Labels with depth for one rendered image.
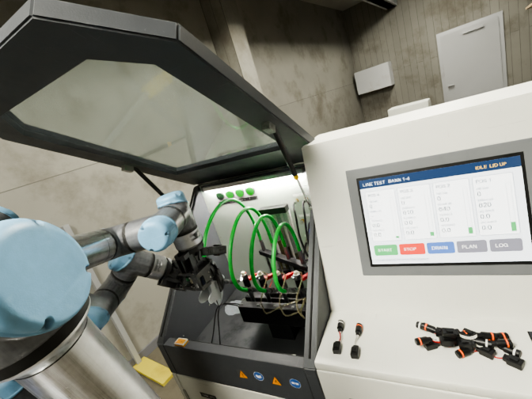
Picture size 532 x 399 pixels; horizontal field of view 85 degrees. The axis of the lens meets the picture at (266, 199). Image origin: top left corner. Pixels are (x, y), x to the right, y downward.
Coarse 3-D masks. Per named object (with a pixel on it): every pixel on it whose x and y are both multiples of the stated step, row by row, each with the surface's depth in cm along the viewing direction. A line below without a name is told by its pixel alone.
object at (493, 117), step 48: (480, 96) 87; (528, 96) 70; (336, 144) 94; (384, 144) 87; (432, 144) 81; (480, 144) 76; (336, 192) 96; (336, 240) 99; (336, 288) 101; (384, 288) 94; (432, 288) 87; (480, 288) 81; (528, 288) 76; (336, 384) 85; (384, 384) 77
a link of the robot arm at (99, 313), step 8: (96, 296) 77; (104, 296) 78; (112, 296) 80; (96, 304) 75; (104, 304) 76; (112, 304) 79; (96, 312) 73; (104, 312) 75; (112, 312) 79; (96, 320) 72; (104, 320) 74
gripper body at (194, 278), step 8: (200, 248) 79; (176, 256) 77; (184, 256) 76; (192, 256) 79; (200, 256) 81; (208, 256) 84; (184, 264) 78; (192, 264) 78; (200, 264) 81; (208, 264) 81; (184, 272) 79; (192, 272) 79; (200, 272) 78; (208, 272) 81; (192, 280) 78; (200, 280) 79; (208, 280) 81; (184, 288) 81; (200, 288) 78
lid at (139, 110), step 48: (48, 0) 45; (0, 48) 50; (48, 48) 51; (96, 48) 51; (144, 48) 52; (192, 48) 54; (0, 96) 64; (48, 96) 69; (96, 96) 69; (144, 96) 70; (192, 96) 72; (240, 96) 69; (48, 144) 92; (96, 144) 98; (144, 144) 101; (192, 144) 103; (240, 144) 105; (288, 144) 102
